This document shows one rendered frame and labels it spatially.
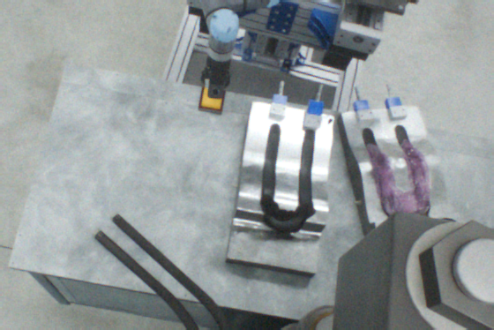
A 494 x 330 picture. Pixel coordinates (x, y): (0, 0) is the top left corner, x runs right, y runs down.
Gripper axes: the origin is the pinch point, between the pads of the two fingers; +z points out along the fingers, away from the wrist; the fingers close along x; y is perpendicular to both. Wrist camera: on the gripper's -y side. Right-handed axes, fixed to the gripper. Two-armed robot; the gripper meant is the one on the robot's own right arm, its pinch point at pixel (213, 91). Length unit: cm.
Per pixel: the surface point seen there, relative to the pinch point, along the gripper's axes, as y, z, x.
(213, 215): -38.4, 7.0, -6.6
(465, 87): 76, 87, -123
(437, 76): 80, 87, -109
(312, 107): -3.3, -7.2, -30.6
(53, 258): -60, 7, 38
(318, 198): -31.8, -5.7, -35.3
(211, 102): -2.3, 3.3, 0.0
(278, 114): -6.3, -4.6, -20.8
